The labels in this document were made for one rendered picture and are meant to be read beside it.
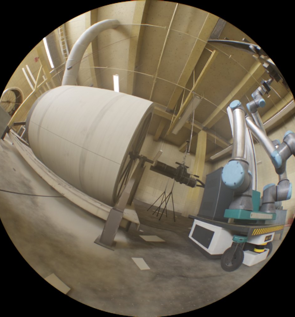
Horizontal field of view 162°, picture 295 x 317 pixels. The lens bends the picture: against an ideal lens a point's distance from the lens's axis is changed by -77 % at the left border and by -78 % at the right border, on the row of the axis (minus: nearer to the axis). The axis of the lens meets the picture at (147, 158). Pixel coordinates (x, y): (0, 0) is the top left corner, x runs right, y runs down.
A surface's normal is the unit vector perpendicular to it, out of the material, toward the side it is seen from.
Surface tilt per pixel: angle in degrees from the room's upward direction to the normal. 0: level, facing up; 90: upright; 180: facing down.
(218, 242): 90
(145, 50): 180
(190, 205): 90
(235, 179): 95
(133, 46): 180
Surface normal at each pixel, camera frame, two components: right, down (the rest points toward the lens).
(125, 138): 0.08, -0.12
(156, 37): -0.33, 0.87
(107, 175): -0.08, 0.28
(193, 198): 0.15, -0.33
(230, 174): -0.90, -0.36
